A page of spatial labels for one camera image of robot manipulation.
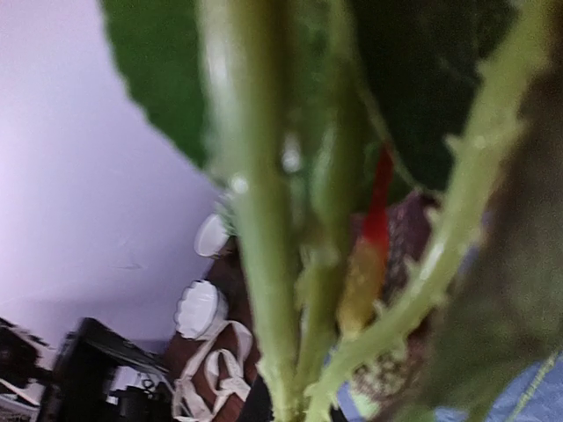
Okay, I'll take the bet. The round white bowl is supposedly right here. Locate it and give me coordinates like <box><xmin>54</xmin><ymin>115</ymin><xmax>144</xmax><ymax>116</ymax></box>
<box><xmin>194</xmin><ymin>214</ymin><xmax>230</xmax><ymax>258</ymax></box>

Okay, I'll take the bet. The white hydrangea fake flower bunch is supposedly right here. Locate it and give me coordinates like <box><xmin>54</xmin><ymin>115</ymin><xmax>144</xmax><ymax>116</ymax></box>
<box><xmin>101</xmin><ymin>1</ymin><xmax>562</xmax><ymax>421</ymax></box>

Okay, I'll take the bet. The cream printed ribbon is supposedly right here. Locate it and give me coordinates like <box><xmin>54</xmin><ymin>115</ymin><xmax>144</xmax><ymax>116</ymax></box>
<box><xmin>172</xmin><ymin>320</ymin><xmax>253</xmax><ymax>422</ymax></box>

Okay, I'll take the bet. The scalloped white bowl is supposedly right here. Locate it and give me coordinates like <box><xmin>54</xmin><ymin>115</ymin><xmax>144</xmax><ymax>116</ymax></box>
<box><xmin>174</xmin><ymin>280</ymin><xmax>229</xmax><ymax>341</ymax></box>

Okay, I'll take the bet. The blue tissue paper sheet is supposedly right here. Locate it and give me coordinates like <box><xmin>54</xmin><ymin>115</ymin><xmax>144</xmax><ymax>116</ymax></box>
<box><xmin>331</xmin><ymin>351</ymin><xmax>562</xmax><ymax>421</ymax></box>

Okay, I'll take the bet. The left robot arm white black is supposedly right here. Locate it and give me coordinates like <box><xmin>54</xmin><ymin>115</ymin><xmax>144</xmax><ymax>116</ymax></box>
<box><xmin>1</xmin><ymin>317</ymin><xmax>172</xmax><ymax>421</ymax></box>

